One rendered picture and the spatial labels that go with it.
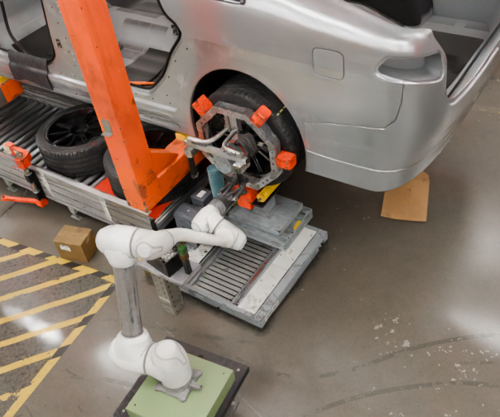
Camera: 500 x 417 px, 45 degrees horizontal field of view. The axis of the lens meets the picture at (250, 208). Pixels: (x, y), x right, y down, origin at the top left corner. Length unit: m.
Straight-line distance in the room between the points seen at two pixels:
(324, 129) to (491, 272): 1.45
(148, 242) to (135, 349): 0.60
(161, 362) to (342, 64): 1.60
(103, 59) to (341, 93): 1.19
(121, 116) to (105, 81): 0.23
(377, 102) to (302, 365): 1.50
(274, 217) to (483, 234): 1.36
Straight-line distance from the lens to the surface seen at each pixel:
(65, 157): 4.50
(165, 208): 4.09
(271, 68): 3.15
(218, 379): 3.03
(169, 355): 2.83
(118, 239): 2.63
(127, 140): 3.41
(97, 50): 3.13
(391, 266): 3.92
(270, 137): 3.34
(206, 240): 2.88
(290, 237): 3.88
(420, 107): 2.97
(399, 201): 4.34
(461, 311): 3.74
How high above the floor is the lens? 2.93
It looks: 42 degrees down
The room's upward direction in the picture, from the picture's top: 9 degrees counter-clockwise
